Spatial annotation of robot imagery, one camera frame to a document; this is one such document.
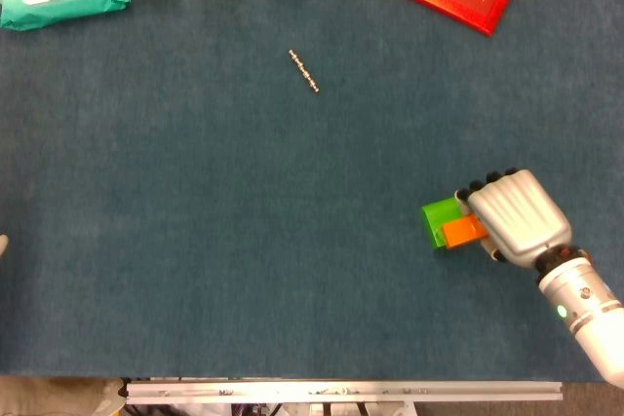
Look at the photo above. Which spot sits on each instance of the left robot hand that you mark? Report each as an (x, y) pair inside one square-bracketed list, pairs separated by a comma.
[(3, 245)]

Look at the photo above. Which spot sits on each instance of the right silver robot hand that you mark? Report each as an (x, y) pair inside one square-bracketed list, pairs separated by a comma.
[(521, 221)]

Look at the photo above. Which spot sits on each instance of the orange toy building block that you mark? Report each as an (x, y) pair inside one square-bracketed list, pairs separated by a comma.
[(458, 233)]

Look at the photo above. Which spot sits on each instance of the green toy building block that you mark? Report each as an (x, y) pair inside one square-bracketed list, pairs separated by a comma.
[(439, 216)]

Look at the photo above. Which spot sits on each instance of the blue felt table cloth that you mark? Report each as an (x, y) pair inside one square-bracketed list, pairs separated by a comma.
[(195, 216)]

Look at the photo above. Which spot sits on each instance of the aluminium profile rail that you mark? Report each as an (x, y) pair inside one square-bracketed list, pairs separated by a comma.
[(341, 392)]

